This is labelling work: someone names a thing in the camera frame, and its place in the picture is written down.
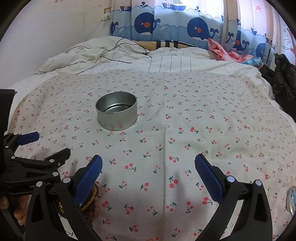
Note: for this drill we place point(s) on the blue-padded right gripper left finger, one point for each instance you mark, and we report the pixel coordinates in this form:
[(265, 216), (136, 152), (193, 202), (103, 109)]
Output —
[(43, 221)]

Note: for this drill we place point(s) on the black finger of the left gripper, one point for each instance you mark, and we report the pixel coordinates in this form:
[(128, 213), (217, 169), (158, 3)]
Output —
[(59, 158)]

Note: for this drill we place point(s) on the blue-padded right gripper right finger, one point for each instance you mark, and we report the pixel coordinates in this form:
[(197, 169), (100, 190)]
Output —
[(254, 220)]

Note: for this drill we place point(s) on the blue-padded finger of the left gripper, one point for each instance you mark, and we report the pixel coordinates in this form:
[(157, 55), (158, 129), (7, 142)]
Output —
[(24, 139)]

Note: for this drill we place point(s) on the round silver tin lid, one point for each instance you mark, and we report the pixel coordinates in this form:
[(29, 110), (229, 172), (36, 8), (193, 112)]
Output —
[(291, 201)]

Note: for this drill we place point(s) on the round silver metal tin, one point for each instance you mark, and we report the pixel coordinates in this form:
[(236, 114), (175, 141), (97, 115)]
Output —
[(117, 111)]

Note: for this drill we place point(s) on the cherry print white bedsheet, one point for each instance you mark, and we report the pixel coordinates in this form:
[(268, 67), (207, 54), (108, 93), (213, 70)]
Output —
[(149, 186)]

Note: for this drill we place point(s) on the white striped crumpled duvet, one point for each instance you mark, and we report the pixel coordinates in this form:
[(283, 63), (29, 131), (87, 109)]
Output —
[(110, 53)]

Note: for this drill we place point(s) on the tan striped pillow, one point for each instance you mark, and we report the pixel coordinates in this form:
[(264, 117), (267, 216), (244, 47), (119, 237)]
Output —
[(153, 45)]

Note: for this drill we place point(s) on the black jacket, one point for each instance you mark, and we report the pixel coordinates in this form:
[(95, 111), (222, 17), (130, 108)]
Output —
[(282, 81)]

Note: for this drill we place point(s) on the light blue cloth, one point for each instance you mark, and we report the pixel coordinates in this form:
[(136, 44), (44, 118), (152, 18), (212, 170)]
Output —
[(256, 62)]

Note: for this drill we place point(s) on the pink crumpled cloth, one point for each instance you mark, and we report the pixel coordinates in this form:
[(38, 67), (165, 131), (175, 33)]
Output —
[(223, 55)]

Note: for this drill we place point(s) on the blue whale print curtain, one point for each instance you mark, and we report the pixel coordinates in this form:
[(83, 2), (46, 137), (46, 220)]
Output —
[(245, 27)]

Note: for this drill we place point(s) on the wall power socket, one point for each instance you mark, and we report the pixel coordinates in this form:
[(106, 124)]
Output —
[(106, 14)]

